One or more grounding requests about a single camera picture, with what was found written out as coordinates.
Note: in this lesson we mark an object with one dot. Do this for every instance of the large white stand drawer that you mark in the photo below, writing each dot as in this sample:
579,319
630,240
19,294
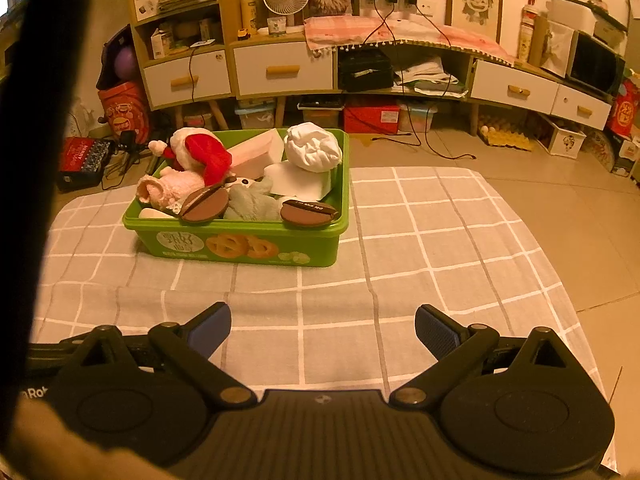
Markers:
490,80

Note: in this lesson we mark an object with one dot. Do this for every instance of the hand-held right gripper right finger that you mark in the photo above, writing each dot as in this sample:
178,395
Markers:
437,332

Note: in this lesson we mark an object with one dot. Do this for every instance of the black microwave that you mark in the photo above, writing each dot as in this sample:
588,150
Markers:
595,65

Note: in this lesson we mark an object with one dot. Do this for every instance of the framed cartoon picture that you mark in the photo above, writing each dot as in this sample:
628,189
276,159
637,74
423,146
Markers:
475,2

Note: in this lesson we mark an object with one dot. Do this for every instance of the white folded clothes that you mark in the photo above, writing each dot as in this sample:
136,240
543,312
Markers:
425,77

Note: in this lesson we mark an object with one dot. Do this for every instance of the black tripod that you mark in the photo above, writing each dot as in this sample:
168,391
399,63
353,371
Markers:
127,142

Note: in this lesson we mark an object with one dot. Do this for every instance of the purple ball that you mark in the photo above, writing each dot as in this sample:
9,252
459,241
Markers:
124,62

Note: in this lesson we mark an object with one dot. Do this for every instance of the red gift bag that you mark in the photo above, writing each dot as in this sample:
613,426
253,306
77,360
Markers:
625,110

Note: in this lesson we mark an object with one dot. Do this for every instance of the pink plush toy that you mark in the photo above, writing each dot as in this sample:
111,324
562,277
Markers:
170,185

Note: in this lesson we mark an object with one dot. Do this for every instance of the green plastic box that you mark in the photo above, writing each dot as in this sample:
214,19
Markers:
320,250

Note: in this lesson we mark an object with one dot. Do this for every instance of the small white box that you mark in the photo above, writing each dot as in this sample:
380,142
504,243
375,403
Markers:
145,2

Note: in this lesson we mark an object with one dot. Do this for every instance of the white plush with red hat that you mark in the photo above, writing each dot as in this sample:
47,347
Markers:
205,152

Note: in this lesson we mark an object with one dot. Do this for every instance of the white foam block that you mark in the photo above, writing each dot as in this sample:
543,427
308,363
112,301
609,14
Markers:
300,182

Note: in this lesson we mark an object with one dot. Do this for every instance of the pink foam block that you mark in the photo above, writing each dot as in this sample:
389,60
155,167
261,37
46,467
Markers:
255,152

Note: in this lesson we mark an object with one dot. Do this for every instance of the round decorated tin lid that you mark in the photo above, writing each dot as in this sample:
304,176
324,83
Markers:
597,150

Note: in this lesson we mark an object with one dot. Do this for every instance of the wooden cabinet with drawers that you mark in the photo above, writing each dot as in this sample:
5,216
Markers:
467,77

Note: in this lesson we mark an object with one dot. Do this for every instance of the white cloth bundle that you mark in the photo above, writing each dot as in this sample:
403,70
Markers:
312,147

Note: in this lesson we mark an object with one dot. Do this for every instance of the dark storage box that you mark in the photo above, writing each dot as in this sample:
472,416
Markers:
320,115

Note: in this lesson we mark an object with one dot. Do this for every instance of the black bag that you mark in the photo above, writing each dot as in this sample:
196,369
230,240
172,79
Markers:
365,70

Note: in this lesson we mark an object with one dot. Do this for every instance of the tall wooden cabinet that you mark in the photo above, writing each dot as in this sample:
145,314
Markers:
225,35

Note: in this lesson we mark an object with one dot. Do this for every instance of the dark fabric bag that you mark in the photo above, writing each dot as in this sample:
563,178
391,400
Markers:
107,60

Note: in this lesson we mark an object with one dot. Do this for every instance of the white plastic bag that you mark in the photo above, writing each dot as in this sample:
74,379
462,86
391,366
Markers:
82,115

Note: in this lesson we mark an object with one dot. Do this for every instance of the yellow can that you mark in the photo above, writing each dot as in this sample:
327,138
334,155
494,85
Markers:
248,12

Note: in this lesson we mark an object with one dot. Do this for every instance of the white cardboard box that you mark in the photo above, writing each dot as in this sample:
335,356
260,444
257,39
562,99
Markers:
580,7

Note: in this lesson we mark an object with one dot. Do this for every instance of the red patterned box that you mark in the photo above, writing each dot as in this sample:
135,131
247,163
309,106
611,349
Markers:
82,160

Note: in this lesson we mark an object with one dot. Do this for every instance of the clear storage box blue lid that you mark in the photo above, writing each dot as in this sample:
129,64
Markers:
255,116

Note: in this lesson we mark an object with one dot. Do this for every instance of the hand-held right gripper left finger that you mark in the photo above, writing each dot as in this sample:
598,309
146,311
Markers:
210,330

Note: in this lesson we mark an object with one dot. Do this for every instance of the small white stand drawer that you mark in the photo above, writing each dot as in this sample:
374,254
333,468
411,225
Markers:
570,100

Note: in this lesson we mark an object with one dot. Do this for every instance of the small clear storage box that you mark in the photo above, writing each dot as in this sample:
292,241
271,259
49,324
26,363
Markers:
198,120

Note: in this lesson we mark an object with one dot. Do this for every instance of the egg tray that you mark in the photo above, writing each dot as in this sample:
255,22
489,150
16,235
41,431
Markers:
505,139

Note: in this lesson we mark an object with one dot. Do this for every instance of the white box with drawing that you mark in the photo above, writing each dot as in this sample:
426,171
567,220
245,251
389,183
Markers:
565,137

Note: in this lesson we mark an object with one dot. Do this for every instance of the red cardboard box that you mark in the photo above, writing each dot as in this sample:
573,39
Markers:
372,120

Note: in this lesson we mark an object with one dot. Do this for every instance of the grey checked blanket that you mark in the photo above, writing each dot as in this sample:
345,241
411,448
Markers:
425,260

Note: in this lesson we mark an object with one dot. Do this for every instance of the grey fluffy towel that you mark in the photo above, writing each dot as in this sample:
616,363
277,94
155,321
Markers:
250,205

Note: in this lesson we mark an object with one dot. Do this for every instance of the pink fringed cloth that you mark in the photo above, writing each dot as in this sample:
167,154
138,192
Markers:
350,27

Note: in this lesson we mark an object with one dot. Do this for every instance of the red cylindrical tin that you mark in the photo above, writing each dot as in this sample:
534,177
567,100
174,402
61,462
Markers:
125,110

